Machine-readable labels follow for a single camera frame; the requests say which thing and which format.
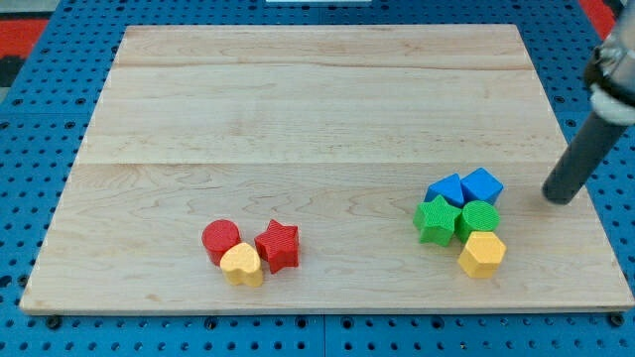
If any red star block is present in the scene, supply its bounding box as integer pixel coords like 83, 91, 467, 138
254, 219, 300, 274

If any yellow hexagon block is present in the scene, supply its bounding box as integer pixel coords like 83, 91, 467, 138
457, 231, 507, 279

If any yellow heart block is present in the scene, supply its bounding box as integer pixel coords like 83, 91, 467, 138
219, 243, 264, 288

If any green cylinder block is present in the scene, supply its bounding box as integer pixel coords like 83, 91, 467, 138
454, 200, 500, 243

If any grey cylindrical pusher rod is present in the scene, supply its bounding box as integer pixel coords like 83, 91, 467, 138
542, 112, 629, 205

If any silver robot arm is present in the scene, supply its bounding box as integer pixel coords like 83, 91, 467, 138
542, 1, 634, 205

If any blue triangle block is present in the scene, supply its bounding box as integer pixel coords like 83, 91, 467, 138
424, 174, 465, 208

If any blue cube block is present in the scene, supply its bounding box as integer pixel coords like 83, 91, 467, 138
460, 168, 504, 205

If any red cylinder block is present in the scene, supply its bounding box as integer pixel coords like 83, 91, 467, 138
201, 219, 241, 266

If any green star block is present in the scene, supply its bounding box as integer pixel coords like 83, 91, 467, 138
413, 195, 461, 247

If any wooden board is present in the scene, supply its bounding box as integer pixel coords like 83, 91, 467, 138
20, 25, 634, 315

